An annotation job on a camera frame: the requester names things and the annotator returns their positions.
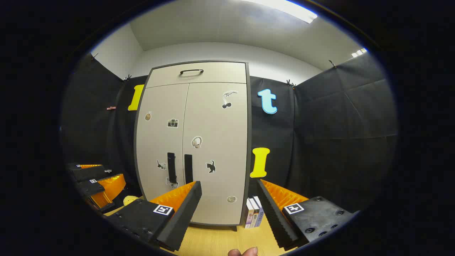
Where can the grey double-door shoe cabinet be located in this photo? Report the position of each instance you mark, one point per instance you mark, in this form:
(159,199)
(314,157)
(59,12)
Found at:
(213,142)

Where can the white book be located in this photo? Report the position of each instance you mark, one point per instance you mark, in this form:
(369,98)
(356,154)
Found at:
(254,213)

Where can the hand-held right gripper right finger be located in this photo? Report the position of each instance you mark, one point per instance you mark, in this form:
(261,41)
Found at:
(273,217)

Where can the long ceiling light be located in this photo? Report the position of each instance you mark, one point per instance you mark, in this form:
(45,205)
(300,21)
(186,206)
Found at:
(288,9)

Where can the black backdrop cloth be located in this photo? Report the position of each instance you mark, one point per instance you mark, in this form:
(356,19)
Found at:
(337,135)

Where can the small ceiling light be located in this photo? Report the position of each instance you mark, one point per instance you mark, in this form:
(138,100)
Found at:
(359,53)

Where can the grey shoe cabinet door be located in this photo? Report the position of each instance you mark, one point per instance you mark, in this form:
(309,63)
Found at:
(217,117)
(160,142)

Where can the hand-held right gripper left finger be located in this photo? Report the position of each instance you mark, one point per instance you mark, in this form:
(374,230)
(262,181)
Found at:
(185,213)

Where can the purple book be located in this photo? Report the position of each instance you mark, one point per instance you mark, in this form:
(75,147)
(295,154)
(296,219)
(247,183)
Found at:
(249,215)

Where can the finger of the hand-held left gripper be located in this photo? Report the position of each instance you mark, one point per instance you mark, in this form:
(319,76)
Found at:
(90,188)
(89,172)

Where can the yellow plush toy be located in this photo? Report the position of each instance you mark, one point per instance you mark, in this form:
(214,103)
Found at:
(130,200)

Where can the grey cabinet drawer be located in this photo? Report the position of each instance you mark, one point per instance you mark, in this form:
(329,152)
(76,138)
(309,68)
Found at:
(220,73)

